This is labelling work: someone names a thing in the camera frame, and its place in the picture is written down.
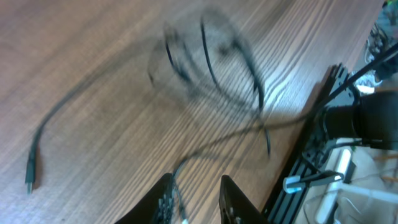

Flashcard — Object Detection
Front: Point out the black USB cable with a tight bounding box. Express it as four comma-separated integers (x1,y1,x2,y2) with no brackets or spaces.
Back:
24,6,312,224

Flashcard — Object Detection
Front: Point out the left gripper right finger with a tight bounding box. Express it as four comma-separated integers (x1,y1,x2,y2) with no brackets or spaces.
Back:
219,175,269,224

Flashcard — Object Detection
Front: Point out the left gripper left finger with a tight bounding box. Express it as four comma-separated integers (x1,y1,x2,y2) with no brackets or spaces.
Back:
116,173,174,224

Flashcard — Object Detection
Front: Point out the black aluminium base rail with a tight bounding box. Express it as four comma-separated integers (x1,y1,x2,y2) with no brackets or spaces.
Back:
262,63,359,224

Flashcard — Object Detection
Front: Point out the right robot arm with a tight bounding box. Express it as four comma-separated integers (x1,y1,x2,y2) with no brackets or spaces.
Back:
320,90,397,151

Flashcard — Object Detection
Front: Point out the right grey rail clip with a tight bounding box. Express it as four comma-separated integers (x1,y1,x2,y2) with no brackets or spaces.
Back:
283,170,345,194

